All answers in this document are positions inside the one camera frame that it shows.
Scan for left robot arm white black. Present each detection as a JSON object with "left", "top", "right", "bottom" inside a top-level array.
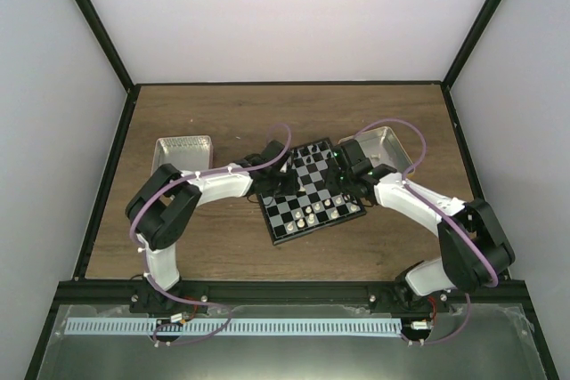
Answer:
[{"left": 126, "top": 140, "right": 298, "bottom": 312}]

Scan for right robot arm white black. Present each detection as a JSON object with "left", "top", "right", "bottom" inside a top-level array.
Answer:
[{"left": 326, "top": 138, "right": 516, "bottom": 311}]

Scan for black white chess board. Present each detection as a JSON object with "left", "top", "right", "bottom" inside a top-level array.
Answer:
[{"left": 256, "top": 137, "right": 366, "bottom": 246}]

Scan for orange metal tin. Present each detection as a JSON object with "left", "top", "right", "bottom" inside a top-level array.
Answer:
[{"left": 338, "top": 126, "right": 412, "bottom": 173}]

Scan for pink metal tin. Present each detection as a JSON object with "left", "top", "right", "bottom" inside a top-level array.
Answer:
[{"left": 151, "top": 135, "right": 214, "bottom": 174}]

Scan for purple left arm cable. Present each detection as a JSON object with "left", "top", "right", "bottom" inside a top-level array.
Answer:
[{"left": 127, "top": 124, "right": 293, "bottom": 350}]

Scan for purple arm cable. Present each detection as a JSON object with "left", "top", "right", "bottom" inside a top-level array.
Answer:
[
  {"left": 127, "top": 124, "right": 293, "bottom": 350},
  {"left": 354, "top": 119, "right": 500, "bottom": 348}
]

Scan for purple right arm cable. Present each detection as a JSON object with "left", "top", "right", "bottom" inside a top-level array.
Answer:
[{"left": 354, "top": 119, "right": 500, "bottom": 348}]

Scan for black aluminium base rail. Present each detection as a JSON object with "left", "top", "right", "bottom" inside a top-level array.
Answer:
[{"left": 57, "top": 279, "right": 526, "bottom": 314}]

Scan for black frame back rail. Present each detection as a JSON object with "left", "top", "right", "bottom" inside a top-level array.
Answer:
[{"left": 136, "top": 80, "right": 443, "bottom": 87}]

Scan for light blue slotted cable duct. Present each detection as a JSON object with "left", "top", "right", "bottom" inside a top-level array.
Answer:
[{"left": 64, "top": 317, "right": 402, "bottom": 337}]

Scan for black frame post right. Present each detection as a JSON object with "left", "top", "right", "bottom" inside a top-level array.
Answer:
[{"left": 444, "top": 0, "right": 530, "bottom": 87}]

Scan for black frame post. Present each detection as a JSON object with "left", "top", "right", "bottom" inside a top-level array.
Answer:
[
  {"left": 47, "top": 0, "right": 135, "bottom": 94},
  {"left": 444, "top": 0, "right": 530, "bottom": 87}
]

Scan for black frame post left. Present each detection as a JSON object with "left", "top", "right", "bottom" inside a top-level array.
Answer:
[{"left": 47, "top": 0, "right": 135, "bottom": 94}]

